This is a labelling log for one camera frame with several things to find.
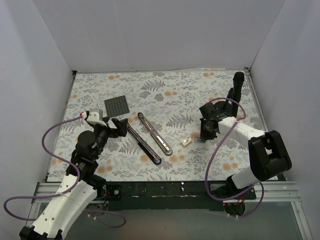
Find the silver staple strip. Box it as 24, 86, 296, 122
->
194, 137, 206, 143

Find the white staple box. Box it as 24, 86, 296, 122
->
181, 137, 193, 147

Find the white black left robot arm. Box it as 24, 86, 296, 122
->
19, 115, 128, 240

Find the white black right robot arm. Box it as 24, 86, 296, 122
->
199, 101, 292, 199

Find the black microphone on stand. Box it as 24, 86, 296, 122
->
214, 71, 245, 117

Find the dark grey studded baseplate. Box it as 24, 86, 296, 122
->
104, 95, 130, 118

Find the floral patterned table mat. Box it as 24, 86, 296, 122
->
47, 70, 250, 182

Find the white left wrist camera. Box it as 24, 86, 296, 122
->
84, 108, 108, 127

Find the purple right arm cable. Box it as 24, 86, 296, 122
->
204, 97, 265, 218

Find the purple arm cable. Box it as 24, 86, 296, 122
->
3, 112, 127, 228
204, 97, 265, 218

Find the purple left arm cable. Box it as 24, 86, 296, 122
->
3, 112, 127, 228

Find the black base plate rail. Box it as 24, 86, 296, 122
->
104, 181, 257, 210

